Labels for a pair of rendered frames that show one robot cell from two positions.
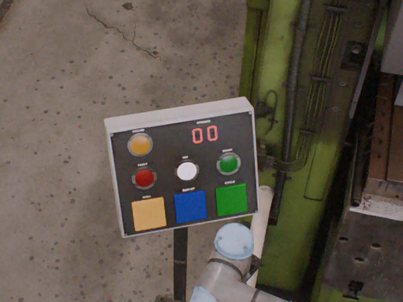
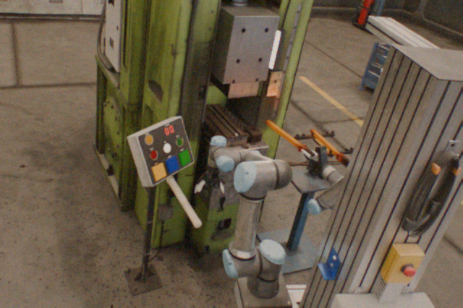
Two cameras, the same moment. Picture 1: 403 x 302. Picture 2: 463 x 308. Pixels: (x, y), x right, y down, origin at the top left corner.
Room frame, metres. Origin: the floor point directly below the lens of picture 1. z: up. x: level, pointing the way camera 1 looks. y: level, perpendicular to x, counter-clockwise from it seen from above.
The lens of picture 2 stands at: (-0.57, 1.16, 2.39)
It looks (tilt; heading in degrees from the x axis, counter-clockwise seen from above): 29 degrees down; 319
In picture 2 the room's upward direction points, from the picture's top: 9 degrees clockwise
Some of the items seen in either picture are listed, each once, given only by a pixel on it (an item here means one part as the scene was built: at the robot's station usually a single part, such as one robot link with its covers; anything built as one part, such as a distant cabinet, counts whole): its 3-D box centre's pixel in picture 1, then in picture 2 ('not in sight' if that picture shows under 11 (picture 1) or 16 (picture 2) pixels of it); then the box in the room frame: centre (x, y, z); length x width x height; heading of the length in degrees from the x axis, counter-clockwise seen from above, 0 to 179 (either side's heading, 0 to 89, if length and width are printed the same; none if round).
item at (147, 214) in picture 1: (149, 213); (158, 171); (0.99, 0.11, 1.01); 0.07 x 0.05 x 0.07; 105
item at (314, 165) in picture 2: not in sight; (319, 166); (0.54, -0.62, 1.11); 0.12 x 0.08 x 0.09; 170
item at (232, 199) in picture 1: (231, 198); (184, 157); (1.04, -0.08, 1.01); 0.07 x 0.05 x 0.07; 105
